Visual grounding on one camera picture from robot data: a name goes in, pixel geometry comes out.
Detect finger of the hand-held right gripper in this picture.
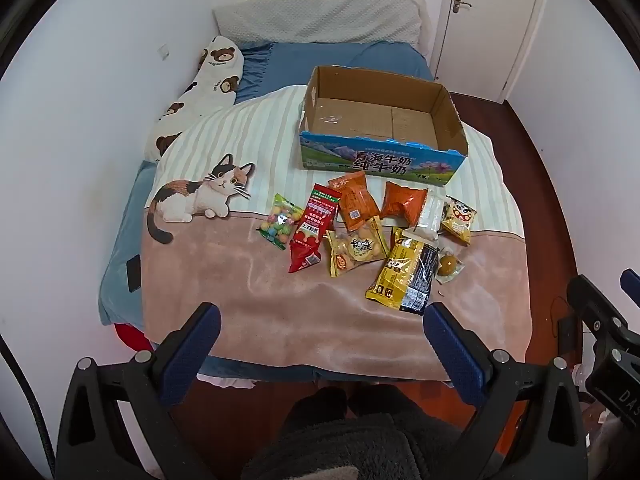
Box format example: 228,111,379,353
566,274,632,346
619,268,640,307

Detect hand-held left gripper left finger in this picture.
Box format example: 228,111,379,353
56,302,222,480

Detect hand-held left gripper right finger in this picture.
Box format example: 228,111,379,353
422,302,587,480

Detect clear packet with yellow ball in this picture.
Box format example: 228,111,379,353
434,245,466,283

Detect yellow and black snack packet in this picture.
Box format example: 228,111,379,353
365,227,441,315

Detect white snack packet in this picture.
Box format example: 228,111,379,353
402,195,447,243

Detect yellow cookie packet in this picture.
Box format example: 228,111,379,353
324,216,391,278

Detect colourful candy ball bag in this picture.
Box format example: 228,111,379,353
256,192,306,251

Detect crinkled orange snack packet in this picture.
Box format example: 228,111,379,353
380,181,430,227

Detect long red snack packet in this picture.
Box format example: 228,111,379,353
287,183,343,274

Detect printed cardboard box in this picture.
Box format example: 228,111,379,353
298,65,468,188

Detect white cloth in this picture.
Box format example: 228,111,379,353
197,371,257,391

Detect red cloth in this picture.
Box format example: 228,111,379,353
114,323,151,351

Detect cat print blanket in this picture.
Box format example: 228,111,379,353
141,84,531,383

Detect person's dark fleece pants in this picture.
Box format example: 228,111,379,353
245,385,476,480

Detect bear print pillow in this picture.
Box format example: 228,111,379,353
145,35,246,163

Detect white door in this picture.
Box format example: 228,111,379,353
432,0,546,103

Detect grey white pillow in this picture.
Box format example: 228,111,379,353
212,0,423,45

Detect black cable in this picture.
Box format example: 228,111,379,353
0,335,56,480

